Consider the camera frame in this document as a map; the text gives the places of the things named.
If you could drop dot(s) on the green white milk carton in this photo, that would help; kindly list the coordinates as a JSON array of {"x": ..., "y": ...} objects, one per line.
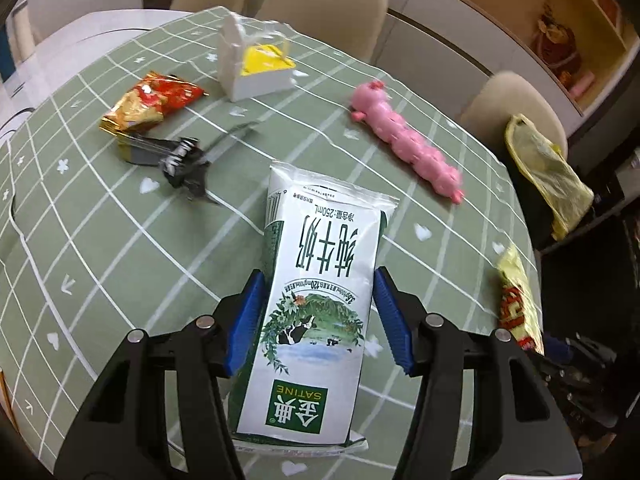
[{"x": 320, "y": 280}]

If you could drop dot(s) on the green grid tablecloth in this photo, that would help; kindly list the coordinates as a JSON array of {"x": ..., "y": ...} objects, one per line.
[{"x": 125, "y": 260}]

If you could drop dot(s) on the white box with yellow insert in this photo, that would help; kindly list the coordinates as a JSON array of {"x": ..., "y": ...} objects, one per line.
[{"x": 250, "y": 70}]

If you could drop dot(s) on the pink caterpillar toy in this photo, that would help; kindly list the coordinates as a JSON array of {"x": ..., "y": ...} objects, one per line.
[{"x": 400, "y": 130}]

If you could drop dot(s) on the yellow plastic bag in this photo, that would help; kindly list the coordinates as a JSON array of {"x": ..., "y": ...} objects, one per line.
[{"x": 545, "y": 170}]

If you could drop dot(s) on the wooden wall shelf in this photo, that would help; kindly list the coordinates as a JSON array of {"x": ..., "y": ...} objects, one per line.
[{"x": 575, "y": 20}]

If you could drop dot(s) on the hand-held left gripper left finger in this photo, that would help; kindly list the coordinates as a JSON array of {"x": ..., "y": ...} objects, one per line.
[{"x": 245, "y": 325}]

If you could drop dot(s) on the orange cardboard box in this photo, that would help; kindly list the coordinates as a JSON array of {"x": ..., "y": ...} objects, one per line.
[{"x": 7, "y": 400}]

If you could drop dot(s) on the red figurine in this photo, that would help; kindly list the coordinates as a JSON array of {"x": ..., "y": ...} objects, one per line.
[{"x": 557, "y": 40}]

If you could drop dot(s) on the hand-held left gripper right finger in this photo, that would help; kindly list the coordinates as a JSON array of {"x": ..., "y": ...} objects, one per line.
[{"x": 395, "y": 320}]

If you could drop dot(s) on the yellow red snack packet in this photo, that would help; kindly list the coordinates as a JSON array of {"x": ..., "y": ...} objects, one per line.
[{"x": 517, "y": 300}]

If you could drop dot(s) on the black bag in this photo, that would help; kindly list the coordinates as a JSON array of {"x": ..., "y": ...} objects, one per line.
[{"x": 595, "y": 390}]

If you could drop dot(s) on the red gold snack packet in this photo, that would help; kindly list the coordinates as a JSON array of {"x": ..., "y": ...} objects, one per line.
[{"x": 150, "y": 102}]

